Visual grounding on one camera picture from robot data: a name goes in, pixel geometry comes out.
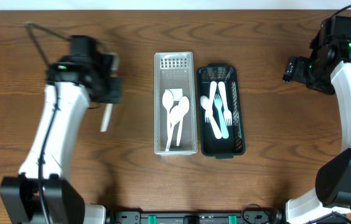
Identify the white plastic spoon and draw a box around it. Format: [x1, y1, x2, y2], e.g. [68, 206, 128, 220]
[176, 96, 190, 147]
[100, 52, 120, 133]
[162, 90, 174, 134]
[166, 105, 181, 151]

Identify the white plastic fork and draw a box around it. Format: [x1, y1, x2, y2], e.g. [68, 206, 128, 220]
[218, 82, 232, 126]

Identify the pale pink plastic fork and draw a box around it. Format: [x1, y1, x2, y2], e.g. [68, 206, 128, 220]
[205, 81, 217, 122]

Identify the pale green plastic fork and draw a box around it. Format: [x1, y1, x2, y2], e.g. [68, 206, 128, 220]
[214, 94, 229, 139]

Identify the white spork rounded head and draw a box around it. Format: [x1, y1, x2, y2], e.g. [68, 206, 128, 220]
[200, 96, 222, 139]

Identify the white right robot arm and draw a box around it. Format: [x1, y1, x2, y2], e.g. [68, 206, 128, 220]
[283, 39, 351, 223]

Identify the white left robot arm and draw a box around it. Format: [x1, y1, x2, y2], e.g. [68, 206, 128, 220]
[0, 53, 121, 223]

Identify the clear perforated plastic basket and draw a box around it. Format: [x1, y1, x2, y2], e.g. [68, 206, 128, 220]
[154, 52, 198, 156]

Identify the white label in basket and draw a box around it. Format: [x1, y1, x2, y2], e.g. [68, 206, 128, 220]
[166, 88, 184, 101]

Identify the dark green plastic basket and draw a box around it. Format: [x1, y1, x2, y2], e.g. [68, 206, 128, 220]
[196, 63, 246, 159]

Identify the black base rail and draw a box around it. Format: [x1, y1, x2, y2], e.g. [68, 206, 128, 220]
[105, 203, 286, 224]

